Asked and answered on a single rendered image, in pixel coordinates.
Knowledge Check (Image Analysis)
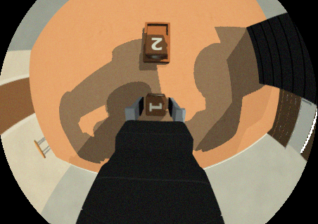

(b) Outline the brown calendar cube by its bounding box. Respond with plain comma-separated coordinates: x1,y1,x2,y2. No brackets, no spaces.
146,93,166,116
145,35,168,59

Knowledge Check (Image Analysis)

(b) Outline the brown wooden tray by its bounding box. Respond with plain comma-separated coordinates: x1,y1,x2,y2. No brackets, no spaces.
143,22,170,63

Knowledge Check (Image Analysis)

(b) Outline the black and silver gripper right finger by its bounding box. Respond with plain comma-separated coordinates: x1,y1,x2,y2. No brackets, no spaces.
168,97,186,123

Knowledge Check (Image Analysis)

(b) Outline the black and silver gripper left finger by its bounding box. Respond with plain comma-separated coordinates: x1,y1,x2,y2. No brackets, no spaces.
125,97,144,121

